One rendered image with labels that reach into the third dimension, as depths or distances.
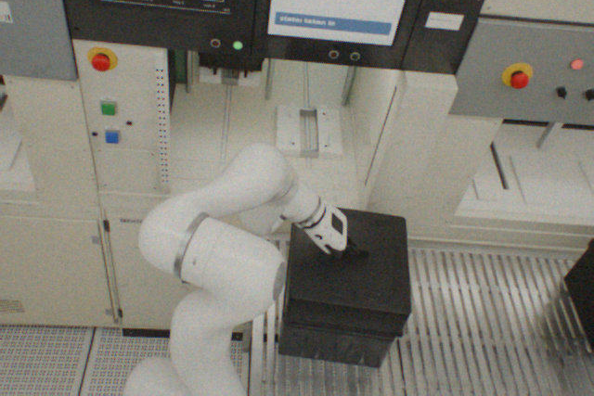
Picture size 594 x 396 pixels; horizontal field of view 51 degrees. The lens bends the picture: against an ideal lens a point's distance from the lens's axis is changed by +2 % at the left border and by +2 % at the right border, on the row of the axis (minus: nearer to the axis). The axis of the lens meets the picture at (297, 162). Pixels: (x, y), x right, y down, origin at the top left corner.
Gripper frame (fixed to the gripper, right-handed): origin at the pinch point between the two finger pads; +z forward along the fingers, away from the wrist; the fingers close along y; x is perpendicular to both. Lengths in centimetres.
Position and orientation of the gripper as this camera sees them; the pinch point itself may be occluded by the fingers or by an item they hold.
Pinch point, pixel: (349, 248)
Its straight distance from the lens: 150.9
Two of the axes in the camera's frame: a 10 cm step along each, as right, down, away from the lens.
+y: 0.8, -7.3, 6.8
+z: 6.1, 5.8, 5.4
